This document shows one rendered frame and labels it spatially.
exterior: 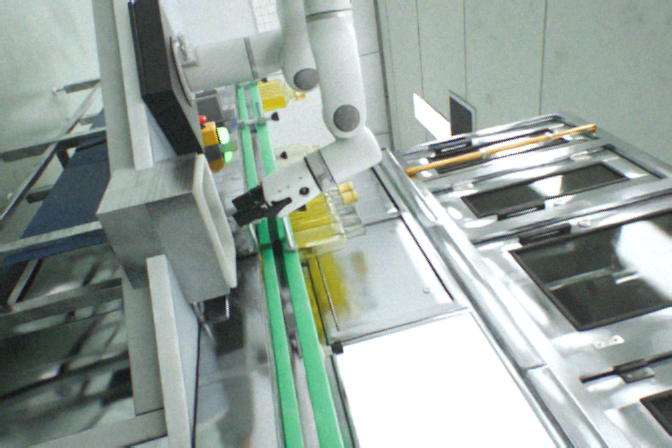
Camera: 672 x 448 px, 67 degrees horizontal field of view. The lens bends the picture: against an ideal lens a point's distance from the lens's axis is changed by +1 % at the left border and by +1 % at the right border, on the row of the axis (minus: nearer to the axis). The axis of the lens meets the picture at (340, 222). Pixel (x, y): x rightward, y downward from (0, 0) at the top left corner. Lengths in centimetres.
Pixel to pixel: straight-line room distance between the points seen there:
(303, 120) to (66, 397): 637
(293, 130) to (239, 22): 160
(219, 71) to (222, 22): 584
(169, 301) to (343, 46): 52
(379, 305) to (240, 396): 48
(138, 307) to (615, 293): 103
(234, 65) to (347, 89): 38
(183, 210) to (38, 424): 66
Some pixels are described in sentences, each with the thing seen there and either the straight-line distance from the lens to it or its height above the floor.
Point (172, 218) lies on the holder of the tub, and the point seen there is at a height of 78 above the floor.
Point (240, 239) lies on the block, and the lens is 112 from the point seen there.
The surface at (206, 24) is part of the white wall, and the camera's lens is 703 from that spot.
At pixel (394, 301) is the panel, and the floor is 116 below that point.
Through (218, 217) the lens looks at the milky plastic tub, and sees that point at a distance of 106.
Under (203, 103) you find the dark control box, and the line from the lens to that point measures 171.
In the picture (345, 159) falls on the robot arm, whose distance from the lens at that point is 93.
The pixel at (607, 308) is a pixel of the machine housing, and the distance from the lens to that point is 130.
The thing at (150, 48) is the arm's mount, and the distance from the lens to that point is 114.
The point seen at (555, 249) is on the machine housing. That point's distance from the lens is 146.
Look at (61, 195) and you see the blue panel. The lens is 159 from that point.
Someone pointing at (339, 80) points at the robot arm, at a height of 111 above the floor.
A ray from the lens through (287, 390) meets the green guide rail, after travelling 87.
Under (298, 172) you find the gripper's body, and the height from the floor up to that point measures 101.
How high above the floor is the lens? 98
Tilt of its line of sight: 5 degrees up
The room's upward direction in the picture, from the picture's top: 76 degrees clockwise
